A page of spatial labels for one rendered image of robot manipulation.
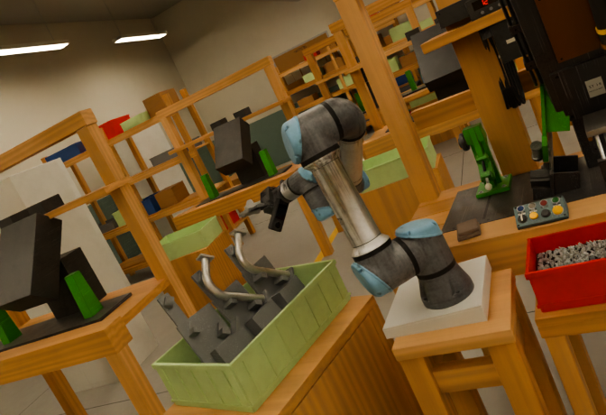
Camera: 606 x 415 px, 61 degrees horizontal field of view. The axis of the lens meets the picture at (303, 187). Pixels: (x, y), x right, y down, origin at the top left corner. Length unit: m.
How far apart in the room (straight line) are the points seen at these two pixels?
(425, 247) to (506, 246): 0.43
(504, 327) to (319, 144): 0.65
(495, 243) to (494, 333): 0.45
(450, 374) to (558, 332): 0.30
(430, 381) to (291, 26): 11.36
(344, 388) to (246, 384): 0.35
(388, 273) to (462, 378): 0.35
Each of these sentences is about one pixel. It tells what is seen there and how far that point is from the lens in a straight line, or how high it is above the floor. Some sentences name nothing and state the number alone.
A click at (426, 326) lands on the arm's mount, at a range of 1.50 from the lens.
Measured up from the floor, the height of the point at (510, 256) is 0.82.
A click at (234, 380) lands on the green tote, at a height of 0.91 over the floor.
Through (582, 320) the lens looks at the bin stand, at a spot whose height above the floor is 0.78.
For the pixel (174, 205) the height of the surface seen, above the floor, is 0.85.
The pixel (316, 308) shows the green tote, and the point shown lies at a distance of 1.87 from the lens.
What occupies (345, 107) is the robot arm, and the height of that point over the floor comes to 1.49.
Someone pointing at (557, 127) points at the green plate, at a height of 1.12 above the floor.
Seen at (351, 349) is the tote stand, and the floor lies 0.72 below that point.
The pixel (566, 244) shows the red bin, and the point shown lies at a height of 0.88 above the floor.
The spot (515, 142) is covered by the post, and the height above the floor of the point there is 1.02.
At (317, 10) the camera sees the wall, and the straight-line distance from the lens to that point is 12.31.
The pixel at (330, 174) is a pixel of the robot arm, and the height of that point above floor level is 1.35.
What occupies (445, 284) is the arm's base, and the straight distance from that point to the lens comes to 1.48.
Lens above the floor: 1.60
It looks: 10 degrees down
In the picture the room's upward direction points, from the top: 25 degrees counter-clockwise
